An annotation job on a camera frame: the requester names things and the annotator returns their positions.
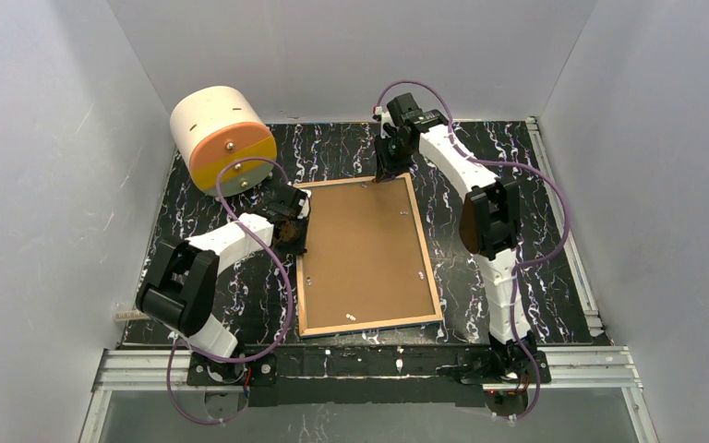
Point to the black front mounting rail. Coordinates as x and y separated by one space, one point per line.
469 375

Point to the blue wooden picture frame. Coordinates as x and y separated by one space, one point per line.
302 306

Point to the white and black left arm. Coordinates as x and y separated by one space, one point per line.
180 284

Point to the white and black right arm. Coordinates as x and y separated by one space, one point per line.
489 223

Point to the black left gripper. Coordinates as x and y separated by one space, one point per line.
296 225

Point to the small clear plastic piece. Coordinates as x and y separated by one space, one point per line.
131 315

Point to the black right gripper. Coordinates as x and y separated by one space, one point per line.
388 162

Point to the white cylindrical drawer box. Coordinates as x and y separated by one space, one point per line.
223 142

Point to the brown frame backing board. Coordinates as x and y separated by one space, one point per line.
360 257

